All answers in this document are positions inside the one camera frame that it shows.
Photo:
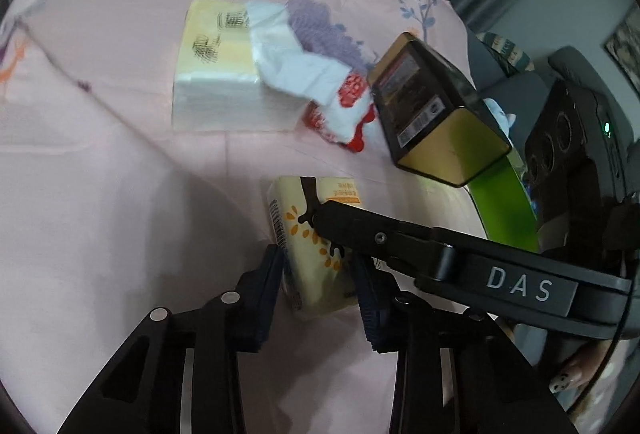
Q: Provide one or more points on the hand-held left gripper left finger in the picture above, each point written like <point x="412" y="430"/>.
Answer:
<point x="265" y="299"/>

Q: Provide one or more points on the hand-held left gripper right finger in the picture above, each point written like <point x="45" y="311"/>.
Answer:
<point x="372" y="314"/>

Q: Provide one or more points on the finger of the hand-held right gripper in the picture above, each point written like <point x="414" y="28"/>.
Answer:
<point x="370" y="234"/>

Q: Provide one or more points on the small cream tissue packet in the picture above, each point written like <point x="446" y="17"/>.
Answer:
<point x="320" y="284"/>

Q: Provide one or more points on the green box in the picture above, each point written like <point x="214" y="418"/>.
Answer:
<point x="505" y="199"/>

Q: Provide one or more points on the red and white packet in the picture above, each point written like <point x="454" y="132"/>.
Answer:
<point x="350" y="114"/>

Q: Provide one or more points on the purple mesh bath pouf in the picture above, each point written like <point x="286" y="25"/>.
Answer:
<point x="320" y="29"/>

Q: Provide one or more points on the person's right hand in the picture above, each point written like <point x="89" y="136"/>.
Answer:
<point x="575" y="371"/>

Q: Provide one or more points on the grey sofa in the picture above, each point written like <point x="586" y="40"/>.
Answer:
<point x="515" y="89"/>

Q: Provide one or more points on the striped pillow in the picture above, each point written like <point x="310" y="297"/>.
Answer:
<point x="505" y="49"/>

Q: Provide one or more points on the black and gold tea tin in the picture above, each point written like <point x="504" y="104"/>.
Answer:
<point x="440" y="84"/>

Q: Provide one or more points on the white loose tissue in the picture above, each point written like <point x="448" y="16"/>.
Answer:
<point x="295" y="64"/>

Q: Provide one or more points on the large yellow tissue pack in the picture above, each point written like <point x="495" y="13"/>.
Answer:
<point x="210" y="84"/>

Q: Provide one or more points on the framed landscape wall picture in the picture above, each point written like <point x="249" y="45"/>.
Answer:
<point x="625" y="49"/>

